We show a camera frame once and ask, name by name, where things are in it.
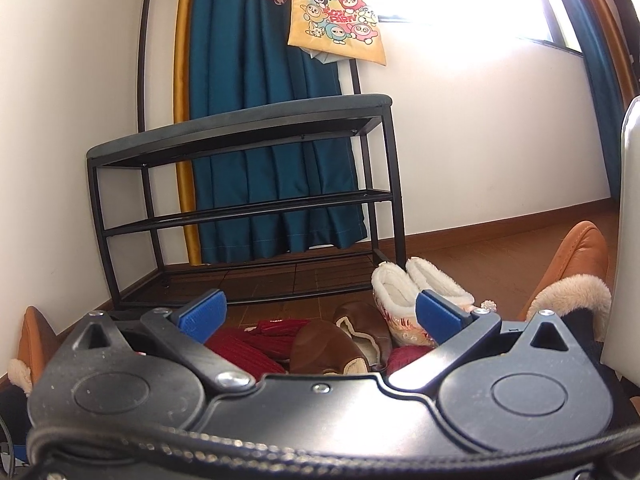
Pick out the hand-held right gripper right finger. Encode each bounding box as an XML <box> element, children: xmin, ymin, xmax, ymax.
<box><xmin>389</xmin><ymin>290</ymin><xmax>583</xmax><ymax>392</ymax></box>

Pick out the brown leather shoe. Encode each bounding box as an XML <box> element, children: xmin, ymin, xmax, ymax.
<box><xmin>290</xmin><ymin>320</ymin><xmax>372</xmax><ymax>377</ymax></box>
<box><xmin>334</xmin><ymin>301</ymin><xmax>394</xmax><ymax>368</ymax></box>

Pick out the yellow cartoon print tote bag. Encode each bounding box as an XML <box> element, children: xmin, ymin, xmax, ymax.
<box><xmin>287</xmin><ymin>0</ymin><xmax>388</xmax><ymax>67</ymax></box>

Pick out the gold curtain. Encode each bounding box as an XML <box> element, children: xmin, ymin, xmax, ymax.
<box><xmin>172</xmin><ymin>0</ymin><xmax>202</xmax><ymax>266</ymax></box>
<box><xmin>570</xmin><ymin>0</ymin><xmax>636</xmax><ymax>106</ymax></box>

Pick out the white furry slipper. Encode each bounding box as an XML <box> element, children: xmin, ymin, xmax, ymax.
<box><xmin>371</xmin><ymin>261</ymin><xmax>426</xmax><ymax>347</ymax></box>
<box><xmin>406</xmin><ymin>257</ymin><xmax>477</xmax><ymax>312</ymax></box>

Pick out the white furniture panel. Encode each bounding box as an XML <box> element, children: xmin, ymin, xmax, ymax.
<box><xmin>602</xmin><ymin>92</ymin><xmax>640</xmax><ymax>386</ymax></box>

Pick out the orange fur-trimmed boot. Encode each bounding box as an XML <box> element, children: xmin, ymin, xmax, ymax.
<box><xmin>7</xmin><ymin>306</ymin><xmax>63</xmax><ymax>396</ymax></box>
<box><xmin>517</xmin><ymin>221</ymin><xmax>613</xmax><ymax>326</ymax></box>

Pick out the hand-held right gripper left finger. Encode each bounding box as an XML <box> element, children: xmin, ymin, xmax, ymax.
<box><xmin>65</xmin><ymin>289</ymin><xmax>256</xmax><ymax>391</ymax></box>

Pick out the black metal shoe rack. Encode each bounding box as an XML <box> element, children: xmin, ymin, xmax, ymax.
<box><xmin>86</xmin><ymin>0</ymin><xmax>407</xmax><ymax>311</ymax></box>

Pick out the teal curtain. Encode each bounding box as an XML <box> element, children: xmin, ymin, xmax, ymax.
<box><xmin>545</xmin><ymin>0</ymin><xmax>626</xmax><ymax>201</ymax></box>
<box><xmin>189</xmin><ymin>0</ymin><xmax>368</xmax><ymax>266</ymax></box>

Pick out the red knit slipper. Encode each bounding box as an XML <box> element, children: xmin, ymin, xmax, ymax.
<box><xmin>386</xmin><ymin>345</ymin><xmax>433</xmax><ymax>377</ymax></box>
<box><xmin>204</xmin><ymin>329</ymin><xmax>289</xmax><ymax>377</ymax></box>
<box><xmin>245</xmin><ymin>317</ymin><xmax>304</xmax><ymax>361</ymax></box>

